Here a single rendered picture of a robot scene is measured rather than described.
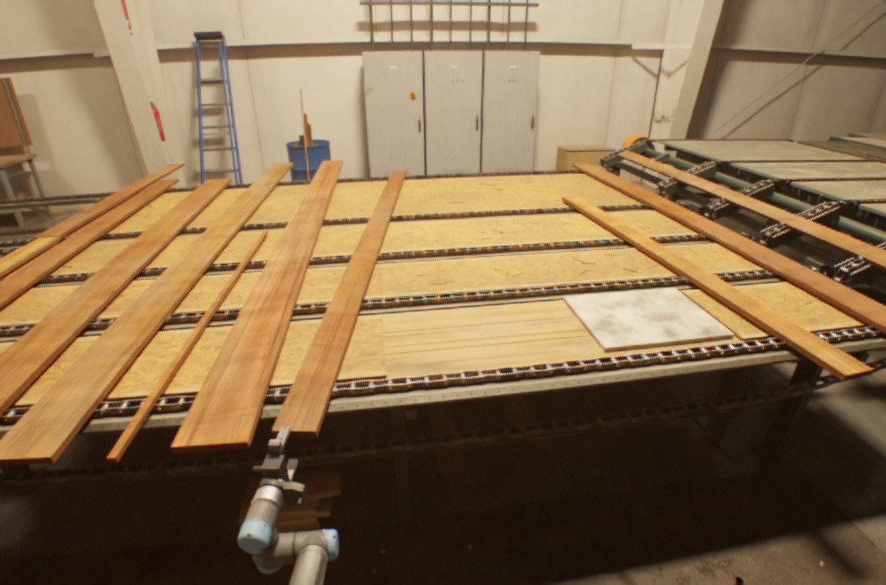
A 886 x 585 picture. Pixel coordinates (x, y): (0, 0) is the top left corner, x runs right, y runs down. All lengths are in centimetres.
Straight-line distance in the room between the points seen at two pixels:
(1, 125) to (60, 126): 71
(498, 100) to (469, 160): 92
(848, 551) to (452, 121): 606
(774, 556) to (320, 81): 705
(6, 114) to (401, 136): 545
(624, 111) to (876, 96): 516
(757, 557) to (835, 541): 41
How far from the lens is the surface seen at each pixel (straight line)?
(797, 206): 437
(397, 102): 684
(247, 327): 213
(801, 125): 1070
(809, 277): 307
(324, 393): 165
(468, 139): 703
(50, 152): 883
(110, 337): 235
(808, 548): 274
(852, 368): 228
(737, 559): 254
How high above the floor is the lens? 189
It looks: 27 degrees down
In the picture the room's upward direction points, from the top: straight up
